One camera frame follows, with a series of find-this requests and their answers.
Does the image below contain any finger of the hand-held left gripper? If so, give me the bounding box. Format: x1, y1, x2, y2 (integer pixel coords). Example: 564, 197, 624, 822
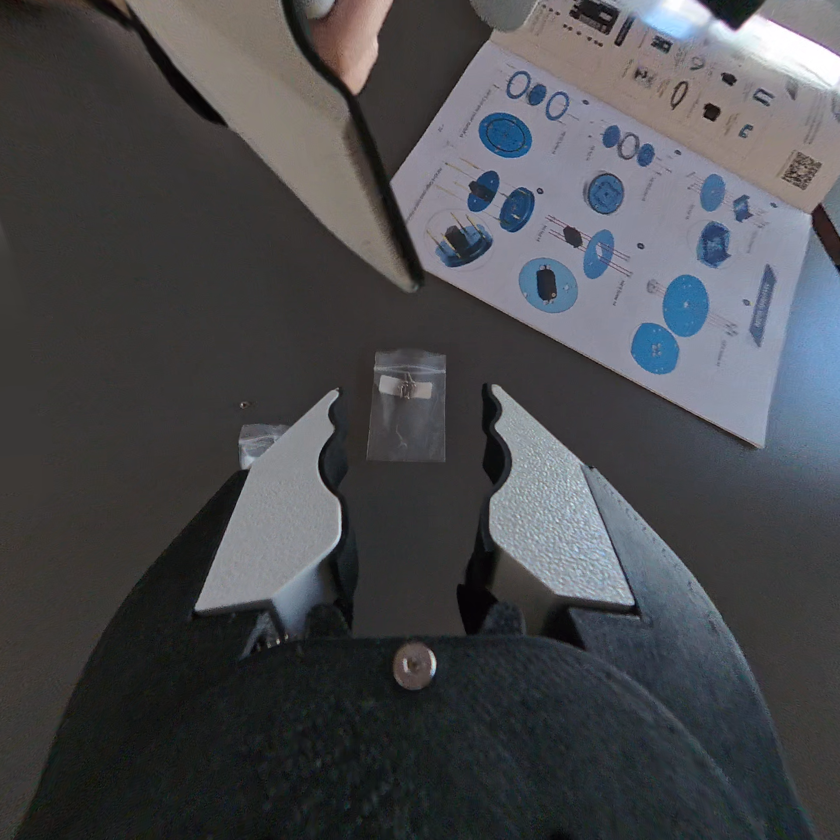
125, 0, 425, 294

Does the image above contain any person's left hand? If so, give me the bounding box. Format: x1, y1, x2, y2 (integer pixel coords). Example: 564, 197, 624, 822
305, 0, 395, 95

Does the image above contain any assembly guide booklet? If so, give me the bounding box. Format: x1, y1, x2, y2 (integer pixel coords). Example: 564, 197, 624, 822
392, 0, 840, 449

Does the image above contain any clear plastic bag with parts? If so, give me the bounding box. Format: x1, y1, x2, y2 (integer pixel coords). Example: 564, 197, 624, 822
239, 423, 291, 470

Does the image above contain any small clear plastic zip bag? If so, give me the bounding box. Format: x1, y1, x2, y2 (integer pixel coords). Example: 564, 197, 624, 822
367, 351, 447, 463

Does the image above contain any grey rounded object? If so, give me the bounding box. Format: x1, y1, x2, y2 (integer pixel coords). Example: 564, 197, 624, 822
469, 0, 527, 32

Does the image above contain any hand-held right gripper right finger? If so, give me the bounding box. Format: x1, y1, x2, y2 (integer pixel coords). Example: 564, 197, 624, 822
462, 384, 641, 637

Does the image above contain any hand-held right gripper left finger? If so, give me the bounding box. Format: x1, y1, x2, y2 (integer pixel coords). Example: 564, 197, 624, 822
193, 387, 361, 647

